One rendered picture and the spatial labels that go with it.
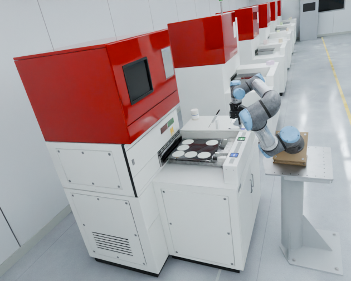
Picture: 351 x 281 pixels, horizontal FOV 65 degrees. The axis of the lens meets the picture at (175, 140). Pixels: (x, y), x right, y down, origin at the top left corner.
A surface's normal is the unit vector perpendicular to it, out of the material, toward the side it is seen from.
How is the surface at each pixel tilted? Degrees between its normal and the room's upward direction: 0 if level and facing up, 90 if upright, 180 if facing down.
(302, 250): 0
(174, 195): 90
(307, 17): 90
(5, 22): 90
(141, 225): 90
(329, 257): 0
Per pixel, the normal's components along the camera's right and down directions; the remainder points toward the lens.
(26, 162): 0.91, 0.03
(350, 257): -0.16, -0.90
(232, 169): -0.39, 0.44
